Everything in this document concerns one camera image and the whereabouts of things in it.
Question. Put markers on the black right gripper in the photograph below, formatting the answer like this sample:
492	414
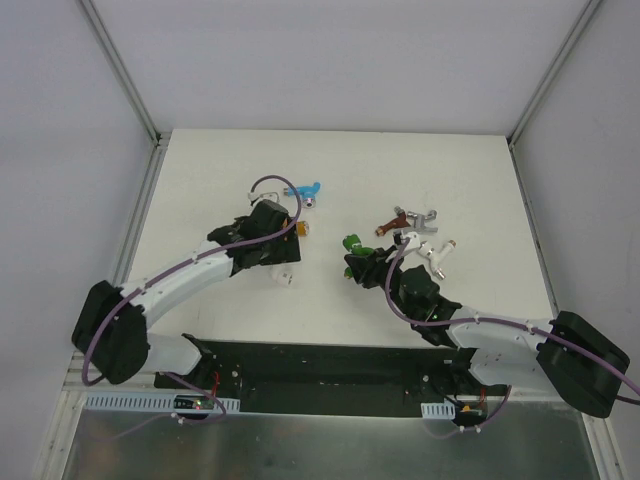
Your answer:
364	268

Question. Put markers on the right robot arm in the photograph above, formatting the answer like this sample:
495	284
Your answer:
566	355

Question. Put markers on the white cable duct right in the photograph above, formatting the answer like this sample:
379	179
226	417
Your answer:
438	411

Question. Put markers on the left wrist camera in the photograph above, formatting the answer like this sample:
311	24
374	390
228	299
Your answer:
255	197

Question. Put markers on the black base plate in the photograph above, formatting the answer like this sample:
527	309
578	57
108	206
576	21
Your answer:
278	378

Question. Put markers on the aluminium frame post right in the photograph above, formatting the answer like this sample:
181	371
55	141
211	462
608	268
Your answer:
585	17

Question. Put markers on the yellow faucet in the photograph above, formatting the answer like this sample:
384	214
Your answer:
299	228

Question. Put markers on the white faucet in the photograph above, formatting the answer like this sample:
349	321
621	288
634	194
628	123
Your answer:
435	257

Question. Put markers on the aluminium frame post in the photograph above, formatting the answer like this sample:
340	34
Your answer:
585	17
120	71

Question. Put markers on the aluminium frame post left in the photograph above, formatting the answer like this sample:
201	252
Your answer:
120	71

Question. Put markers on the white cable duct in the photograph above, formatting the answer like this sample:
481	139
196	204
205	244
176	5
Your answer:
438	411
159	403

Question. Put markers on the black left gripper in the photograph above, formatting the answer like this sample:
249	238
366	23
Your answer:
288	247

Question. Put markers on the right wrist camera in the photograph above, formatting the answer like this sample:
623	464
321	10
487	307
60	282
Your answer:
407	242

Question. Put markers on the green faucet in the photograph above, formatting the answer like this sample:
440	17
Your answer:
358	258

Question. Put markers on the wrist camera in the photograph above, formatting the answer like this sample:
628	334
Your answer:
255	197
407	242

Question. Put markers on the blue faucet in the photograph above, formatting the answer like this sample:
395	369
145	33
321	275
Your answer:
307	193

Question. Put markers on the white cable duct left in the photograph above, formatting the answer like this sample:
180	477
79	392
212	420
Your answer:
159	403

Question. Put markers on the brown faucet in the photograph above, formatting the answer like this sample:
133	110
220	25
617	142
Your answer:
398	222

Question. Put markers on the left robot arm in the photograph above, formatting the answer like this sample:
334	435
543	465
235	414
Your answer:
114	327

